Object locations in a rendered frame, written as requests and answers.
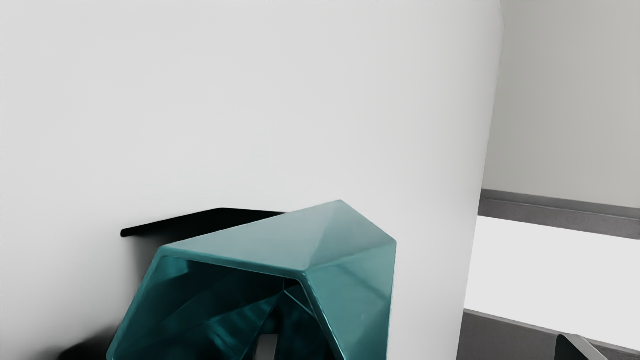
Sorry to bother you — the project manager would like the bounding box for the teal faceted mug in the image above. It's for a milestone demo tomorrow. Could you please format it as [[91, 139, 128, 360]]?
[[106, 200, 398, 360]]

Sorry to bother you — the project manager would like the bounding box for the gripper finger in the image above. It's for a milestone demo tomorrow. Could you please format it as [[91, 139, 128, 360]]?
[[555, 333, 609, 360]]

